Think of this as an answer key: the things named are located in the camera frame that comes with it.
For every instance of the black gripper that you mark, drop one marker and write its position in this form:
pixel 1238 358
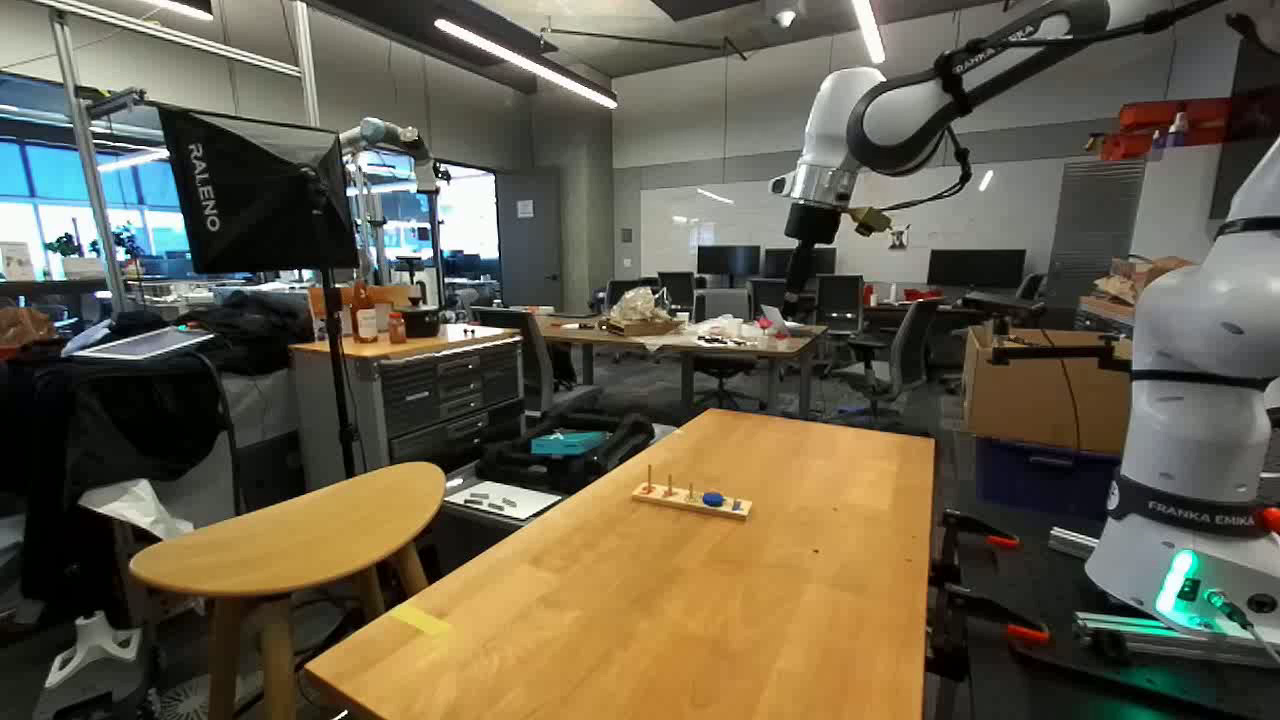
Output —
pixel 810 229

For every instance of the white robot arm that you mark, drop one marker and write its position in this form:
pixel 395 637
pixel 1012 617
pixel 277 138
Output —
pixel 1187 539

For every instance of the wooden peg holder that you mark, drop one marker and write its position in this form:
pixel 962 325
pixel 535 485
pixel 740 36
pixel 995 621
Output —
pixel 688 497

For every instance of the wooden background table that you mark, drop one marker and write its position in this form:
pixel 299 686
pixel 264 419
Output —
pixel 775 352

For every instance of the cardboard box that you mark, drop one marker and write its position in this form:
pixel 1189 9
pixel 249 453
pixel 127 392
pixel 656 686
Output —
pixel 1041 387

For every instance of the orange black clamp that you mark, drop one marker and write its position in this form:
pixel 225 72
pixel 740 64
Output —
pixel 974 526
pixel 967 604

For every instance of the teal case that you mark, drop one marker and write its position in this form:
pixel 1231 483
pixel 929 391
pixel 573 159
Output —
pixel 566 440

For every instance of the blue plastic bin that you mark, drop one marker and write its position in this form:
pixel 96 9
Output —
pixel 1041 477

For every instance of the grey drawer cabinet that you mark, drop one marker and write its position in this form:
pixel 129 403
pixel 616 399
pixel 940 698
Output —
pixel 435 399

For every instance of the orange bottle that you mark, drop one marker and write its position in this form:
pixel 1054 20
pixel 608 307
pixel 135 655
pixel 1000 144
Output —
pixel 367 315

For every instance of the round wooden stool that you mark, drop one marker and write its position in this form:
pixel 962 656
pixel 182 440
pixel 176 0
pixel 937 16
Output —
pixel 258 560

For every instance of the black softbox light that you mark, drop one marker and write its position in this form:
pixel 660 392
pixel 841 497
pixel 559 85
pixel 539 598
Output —
pixel 258 192

